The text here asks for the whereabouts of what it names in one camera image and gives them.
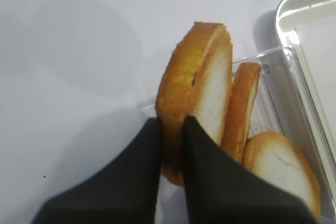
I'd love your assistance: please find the lying bun half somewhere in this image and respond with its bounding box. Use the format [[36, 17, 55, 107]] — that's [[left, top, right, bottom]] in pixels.
[[241, 132, 321, 219]]

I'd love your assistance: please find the silver metal tray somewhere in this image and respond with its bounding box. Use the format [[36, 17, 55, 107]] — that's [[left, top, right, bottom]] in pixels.
[[276, 0, 335, 140]]

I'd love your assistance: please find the clear bun container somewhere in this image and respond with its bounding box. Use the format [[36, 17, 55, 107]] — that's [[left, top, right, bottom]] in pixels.
[[155, 48, 335, 223]]

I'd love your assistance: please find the bun half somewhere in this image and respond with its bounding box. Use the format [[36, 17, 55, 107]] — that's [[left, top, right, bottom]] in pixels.
[[241, 132, 321, 219], [155, 22, 230, 186]]

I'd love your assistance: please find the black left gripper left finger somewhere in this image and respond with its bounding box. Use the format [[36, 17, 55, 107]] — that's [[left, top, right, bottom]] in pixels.
[[33, 118, 162, 223]]

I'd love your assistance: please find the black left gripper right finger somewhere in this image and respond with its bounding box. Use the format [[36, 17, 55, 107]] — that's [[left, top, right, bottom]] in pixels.
[[183, 116, 317, 223]]

